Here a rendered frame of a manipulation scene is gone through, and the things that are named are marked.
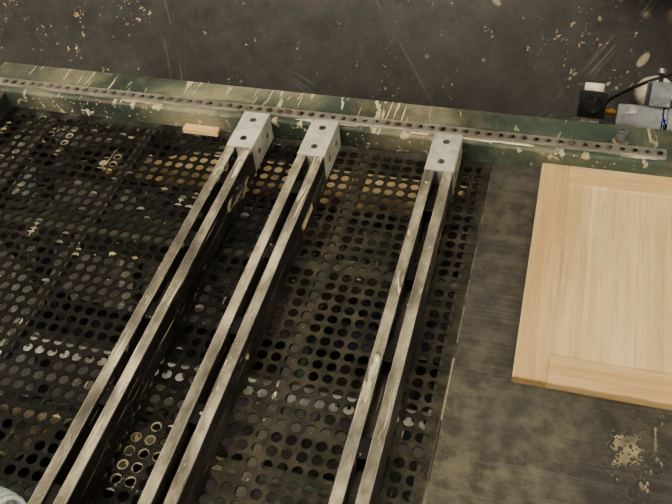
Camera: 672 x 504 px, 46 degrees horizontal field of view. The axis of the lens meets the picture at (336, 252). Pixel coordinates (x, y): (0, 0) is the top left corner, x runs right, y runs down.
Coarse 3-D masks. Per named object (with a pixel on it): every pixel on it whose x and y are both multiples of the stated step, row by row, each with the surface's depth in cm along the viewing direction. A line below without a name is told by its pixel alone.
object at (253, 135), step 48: (240, 144) 174; (240, 192) 170; (192, 240) 156; (192, 288) 153; (144, 336) 139; (96, 384) 133; (144, 384) 138; (96, 432) 127; (48, 480) 121; (96, 480) 127
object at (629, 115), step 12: (660, 72) 177; (588, 84) 180; (600, 84) 180; (648, 84) 181; (660, 84) 174; (588, 96) 180; (600, 96) 179; (648, 96) 179; (660, 96) 175; (588, 108) 176; (600, 108) 176; (624, 108) 179; (636, 108) 179; (648, 108) 178; (660, 108) 177; (576, 120) 177; (624, 120) 180; (636, 120) 179; (648, 120) 178; (660, 120) 178
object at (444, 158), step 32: (448, 160) 166; (448, 192) 160; (416, 224) 154; (416, 256) 153; (416, 288) 142; (384, 320) 138; (416, 320) 139; (384, 352) 134; (384, 384) 133; (384, 416) 125; (352, 448) 121; (384, 448) 122; (352, 480) 121
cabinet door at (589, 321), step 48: (576, 192) 165; (624, 192) 164; (576, 240) 155; (624, 240) 155; (528, 288) 148; (576, 288) 147; (624, 288) 146; (528, 336) 140; (576, 336) 140; (624, 336) 139; (528, 384) 135; (576, 384) 133; (624, 384) 132
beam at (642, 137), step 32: (32, 96) 198; (64, 96) 196; (192, 96) 192; (224, 96) 191; (256, 96) 190; (288, 96) 189; (320, 96) 188; (64, 128) 204; (224, 128) 189; (288, 128) 184; (352, 128) 179; (480, 128) 176; (512, 128) 175; (544, 128) 174; (576, 128) 174; (608, 128) 173; (640, 128) 172; (480, 160) 176; (512, 160) 173; (544, 160) 171; (576, 160) 169; (608, 160) 167; (640, 160) 165
